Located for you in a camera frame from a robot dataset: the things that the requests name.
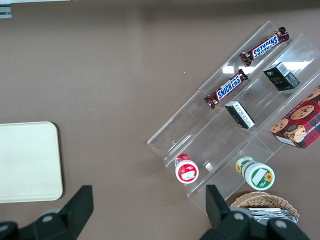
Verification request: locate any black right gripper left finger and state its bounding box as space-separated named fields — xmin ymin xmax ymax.
xmin=31 ymin=184 xmax=95 ymax=240

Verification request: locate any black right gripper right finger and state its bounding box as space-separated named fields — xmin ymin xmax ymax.
xmin=199 ymin=184 xmax=253 ymax=240

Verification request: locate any woven wicker basket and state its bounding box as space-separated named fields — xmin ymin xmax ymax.
xmin=229 ymin=191 xmax=300 ymax=220

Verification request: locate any silver wrapped sandwich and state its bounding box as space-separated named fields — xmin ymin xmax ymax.
xmin=246 ymin=207 xmax=299 ymax=227

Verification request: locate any cream plastic tray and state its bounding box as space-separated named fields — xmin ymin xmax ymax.
xmin=0 ymin=121 xmax=64 ymax=204

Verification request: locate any green lidded sunflower jar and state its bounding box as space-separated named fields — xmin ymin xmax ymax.
xmin=235 ymin=156 xmax=276 ymax=191

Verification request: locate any red lidded small jar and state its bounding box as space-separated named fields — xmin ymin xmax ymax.
xmin=174 ymin=153 xmax=200 ymax=185

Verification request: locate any clear acrylic tiered display stand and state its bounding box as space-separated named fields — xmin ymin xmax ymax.
xmin=146 ymin=20 xmax=320 ymax=217

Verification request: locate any black box with text label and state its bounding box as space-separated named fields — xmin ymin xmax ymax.
xmin=224 ymin=100 xmax=256 ymax=130

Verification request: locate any red tartan cookie box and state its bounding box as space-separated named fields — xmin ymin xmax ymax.
xmin=270 ymin=85 xmax=320 ymax=150

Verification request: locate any Snickers chocolate bar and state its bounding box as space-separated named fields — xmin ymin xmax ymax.
xmin=239 ymin=26 xmax=291 ymax=67
xmin=203 ymin=69 xmax=250 ymax=110

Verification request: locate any black box with white barcode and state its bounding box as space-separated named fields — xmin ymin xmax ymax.
xmin=262 ymin=61 xmax=301 ymax=92

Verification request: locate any grey white fixture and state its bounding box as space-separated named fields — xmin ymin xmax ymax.
xmin=0 ymin=3 xmax=13 ymax=20

